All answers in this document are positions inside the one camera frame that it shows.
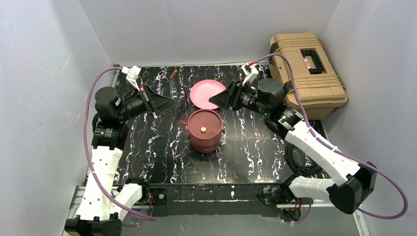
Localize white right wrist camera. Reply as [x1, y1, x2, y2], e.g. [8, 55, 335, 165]
[240, 61, 259, 85]

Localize red steel lunch bowl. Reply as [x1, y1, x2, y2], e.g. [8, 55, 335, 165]
[191, 141, 220, 153]
[178, 109, 225, 153]

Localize metal serving tongs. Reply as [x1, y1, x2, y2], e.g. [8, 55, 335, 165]
[175, 84, 191, 117]

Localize pink plate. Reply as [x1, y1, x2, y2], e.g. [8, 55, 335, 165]
[189, 80, 226, 110]

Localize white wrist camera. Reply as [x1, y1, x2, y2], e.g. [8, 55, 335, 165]
[240, 61, 259, 85]
[121, 66, 141, 91]

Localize tan plastic tool case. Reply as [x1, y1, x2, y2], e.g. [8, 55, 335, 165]
[268, 32, 348, 120]

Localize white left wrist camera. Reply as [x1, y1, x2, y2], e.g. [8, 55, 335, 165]
[121, 66, 141, 91]

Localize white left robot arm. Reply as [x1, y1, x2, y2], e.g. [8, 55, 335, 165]
[64, 85, 178, 236]

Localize aluminium front frame rail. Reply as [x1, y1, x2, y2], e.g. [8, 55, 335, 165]
[61, 184, 370, 236]

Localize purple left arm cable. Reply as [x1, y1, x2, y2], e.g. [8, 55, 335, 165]
[83, 66, 157, 228]

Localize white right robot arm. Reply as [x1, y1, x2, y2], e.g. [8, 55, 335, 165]
[209, 79, 376, 214]

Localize clear round lid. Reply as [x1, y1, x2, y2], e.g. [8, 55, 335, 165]
[169, 69, 181, 120]

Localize dark red round lid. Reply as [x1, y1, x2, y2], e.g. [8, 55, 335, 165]
[186, 109, 224, 140]

